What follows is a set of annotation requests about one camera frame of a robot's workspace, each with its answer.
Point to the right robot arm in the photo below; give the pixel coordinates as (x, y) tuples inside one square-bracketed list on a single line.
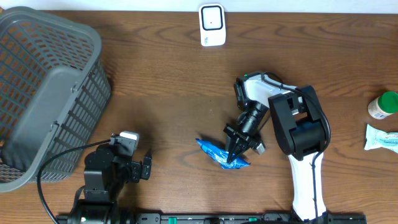
[(301, 129)]

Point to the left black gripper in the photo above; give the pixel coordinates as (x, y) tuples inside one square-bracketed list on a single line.
[(135, 169)]

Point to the grey plastic basket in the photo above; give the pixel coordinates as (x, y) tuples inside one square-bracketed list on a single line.
[(54, 91)]

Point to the blue Oreo cookie pack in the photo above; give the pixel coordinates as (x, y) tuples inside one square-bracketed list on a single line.
[(220, 156)]

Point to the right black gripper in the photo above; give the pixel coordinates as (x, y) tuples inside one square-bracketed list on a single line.
[(242, 147)]

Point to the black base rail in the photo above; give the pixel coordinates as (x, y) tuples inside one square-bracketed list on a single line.
[(156, 218)]

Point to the green lid jar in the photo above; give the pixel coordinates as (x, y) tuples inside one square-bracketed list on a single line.
[(383, 106)]

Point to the white barcode scanner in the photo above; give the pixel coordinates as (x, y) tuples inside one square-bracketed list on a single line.
[(212, 25)]

